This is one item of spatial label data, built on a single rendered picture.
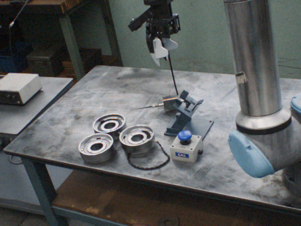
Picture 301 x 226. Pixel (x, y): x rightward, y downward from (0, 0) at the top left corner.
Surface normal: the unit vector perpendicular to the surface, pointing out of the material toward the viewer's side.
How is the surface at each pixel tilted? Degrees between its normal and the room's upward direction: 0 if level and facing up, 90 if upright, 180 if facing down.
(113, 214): 0
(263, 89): 81
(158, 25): 87
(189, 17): 90
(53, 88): 0
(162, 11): 87
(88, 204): 0
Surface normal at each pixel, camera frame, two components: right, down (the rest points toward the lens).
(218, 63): -0.43, 0.55
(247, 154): -0.87, 0.45
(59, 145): -0.16, -0.83
